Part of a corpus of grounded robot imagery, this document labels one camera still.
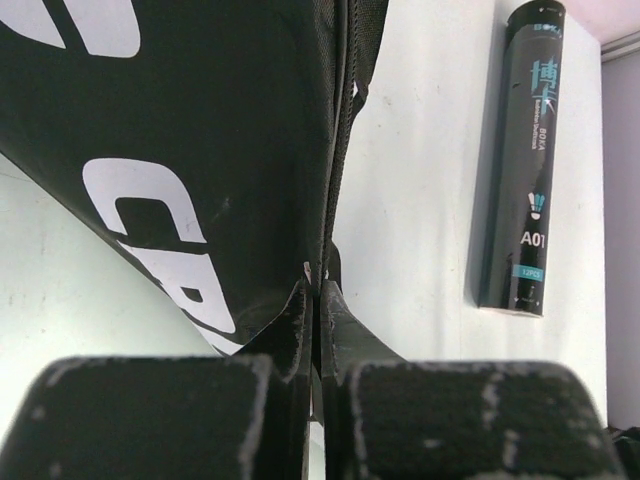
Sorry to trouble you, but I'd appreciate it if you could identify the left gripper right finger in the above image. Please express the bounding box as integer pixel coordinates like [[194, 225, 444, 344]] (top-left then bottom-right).
[[319, 280, 625, 479]]

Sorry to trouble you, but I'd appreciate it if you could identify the black racket cover bag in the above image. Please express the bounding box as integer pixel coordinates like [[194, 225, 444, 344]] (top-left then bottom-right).
[[1, 1, 388, 354]]

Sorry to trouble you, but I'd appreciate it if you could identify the black shuttlecock tube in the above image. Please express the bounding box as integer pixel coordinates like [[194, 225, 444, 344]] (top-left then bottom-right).
[[477, 1, 566, 317]]

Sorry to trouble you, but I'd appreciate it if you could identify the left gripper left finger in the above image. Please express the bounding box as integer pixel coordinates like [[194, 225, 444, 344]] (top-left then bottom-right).
[[12, 280, 313, 479]]

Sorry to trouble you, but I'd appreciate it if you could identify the right aluminium frame post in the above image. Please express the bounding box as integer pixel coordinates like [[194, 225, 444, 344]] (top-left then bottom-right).
[[601, 31, 640, 63]]

